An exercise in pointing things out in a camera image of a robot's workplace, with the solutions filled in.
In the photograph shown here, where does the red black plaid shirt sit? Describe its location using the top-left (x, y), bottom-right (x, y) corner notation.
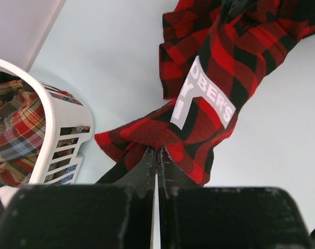
top-left (94, 1), bottom-right (315, 186)

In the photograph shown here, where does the white garment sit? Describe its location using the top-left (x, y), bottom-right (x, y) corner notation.
top-left (0, 186), bottom-right (19, 208)

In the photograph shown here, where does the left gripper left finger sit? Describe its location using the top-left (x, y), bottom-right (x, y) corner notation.
top-left (95, 147), bottom-right (157, 199)

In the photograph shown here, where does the white laundry basket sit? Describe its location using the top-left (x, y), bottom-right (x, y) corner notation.
top-left (0, 56), bottom-right (95, 186)

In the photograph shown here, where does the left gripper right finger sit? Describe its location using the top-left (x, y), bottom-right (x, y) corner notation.
top-left (157, 147), bottom-right (202, 199)

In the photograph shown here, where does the multicolour plaid shirt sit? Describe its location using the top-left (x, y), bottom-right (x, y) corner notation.
top-left (0, 79), bottom-right (92, 189)

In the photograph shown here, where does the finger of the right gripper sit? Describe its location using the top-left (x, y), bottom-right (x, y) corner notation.
top-left (221, 0), bottom-right (256, 22)

